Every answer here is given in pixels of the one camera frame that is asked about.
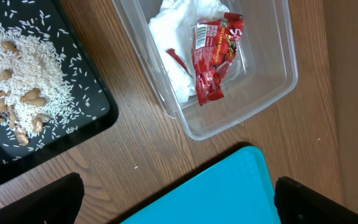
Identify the white napkin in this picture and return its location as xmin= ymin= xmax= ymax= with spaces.
xmin=149 ymin=0 xmax=229 ymax=103

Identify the teal plastic tray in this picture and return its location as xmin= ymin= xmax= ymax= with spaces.
xmin=125 ymin=146 xmax=280 ymax=224

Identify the rice and peanuts pile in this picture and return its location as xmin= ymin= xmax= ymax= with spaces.
xmin=0 ymin=23 xmax=75 ymax=146

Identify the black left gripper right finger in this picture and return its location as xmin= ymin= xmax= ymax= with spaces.
xmin=274 ymin=176 xmax=358 ymax=224

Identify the red snack wrapper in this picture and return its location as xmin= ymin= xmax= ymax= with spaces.
xmin=165 ymin=12 xmax=245 ymax=107

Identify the clear plastic bin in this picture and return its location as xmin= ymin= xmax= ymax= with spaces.
xmin=113 ymin=0 xmax=298 ymax=141

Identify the black tray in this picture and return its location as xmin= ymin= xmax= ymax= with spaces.
xmin=0 ymin=1 xmax=119 ymax=185

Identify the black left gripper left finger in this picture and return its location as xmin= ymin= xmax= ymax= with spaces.
xmin=0 ymin=172 xmax=85 ymax=224

